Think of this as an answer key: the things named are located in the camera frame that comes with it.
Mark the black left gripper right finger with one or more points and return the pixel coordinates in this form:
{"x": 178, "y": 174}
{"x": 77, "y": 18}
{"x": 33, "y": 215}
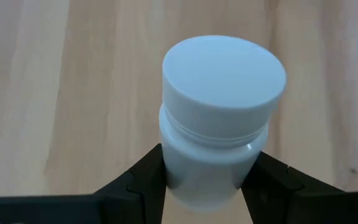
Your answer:
{"x": 272, "y": 193}

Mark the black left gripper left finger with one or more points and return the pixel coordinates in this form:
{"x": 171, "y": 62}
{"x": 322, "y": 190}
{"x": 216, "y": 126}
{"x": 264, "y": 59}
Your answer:
{"x": 138, "y": 193}

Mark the white pill bottle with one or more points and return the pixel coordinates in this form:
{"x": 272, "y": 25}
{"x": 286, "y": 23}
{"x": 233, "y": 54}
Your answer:
{"x": 219, "y": 93}

